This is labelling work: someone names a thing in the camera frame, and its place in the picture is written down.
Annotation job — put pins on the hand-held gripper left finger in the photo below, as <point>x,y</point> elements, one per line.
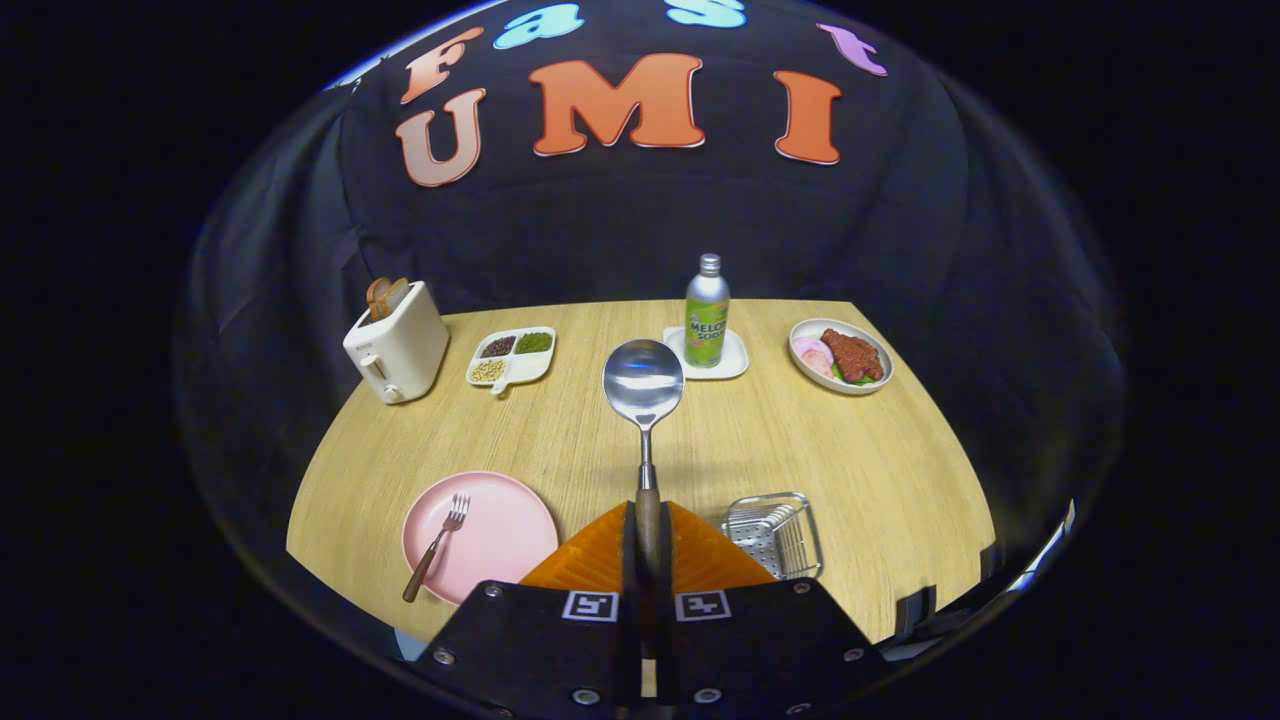
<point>631,570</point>

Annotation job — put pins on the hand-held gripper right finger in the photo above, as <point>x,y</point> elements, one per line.
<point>665,570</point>

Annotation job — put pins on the pink round plate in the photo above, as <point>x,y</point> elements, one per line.
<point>500,540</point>

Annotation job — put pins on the white square coaster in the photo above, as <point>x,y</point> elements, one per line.
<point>738,360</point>

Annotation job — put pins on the white divided dish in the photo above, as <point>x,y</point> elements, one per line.
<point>530,368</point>

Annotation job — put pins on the light blue object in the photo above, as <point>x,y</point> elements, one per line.
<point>410,646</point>

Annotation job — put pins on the grey round food plate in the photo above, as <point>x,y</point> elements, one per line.
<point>810,377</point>

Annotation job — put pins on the green label soda bottle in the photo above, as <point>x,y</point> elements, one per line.
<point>707,330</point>

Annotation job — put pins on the yellow soybeans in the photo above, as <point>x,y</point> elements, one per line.
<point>488,370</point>

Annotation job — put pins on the green beans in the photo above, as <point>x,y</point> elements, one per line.
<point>534,342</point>

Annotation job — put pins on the black table clamp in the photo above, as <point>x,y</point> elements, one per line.
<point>915,610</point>

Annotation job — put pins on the dark red beans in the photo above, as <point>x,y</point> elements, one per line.
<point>498,347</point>

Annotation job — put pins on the pink ham slices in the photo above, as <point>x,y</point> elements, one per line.
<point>812,352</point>

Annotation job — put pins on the green lettuce leaf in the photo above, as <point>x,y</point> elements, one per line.
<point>862,381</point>

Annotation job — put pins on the red meat patty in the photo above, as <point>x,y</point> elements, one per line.
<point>853,357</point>

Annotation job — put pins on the cream toaster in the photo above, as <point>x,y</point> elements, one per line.
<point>405,345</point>

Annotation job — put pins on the brown toast slice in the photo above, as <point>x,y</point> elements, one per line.
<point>380,295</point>

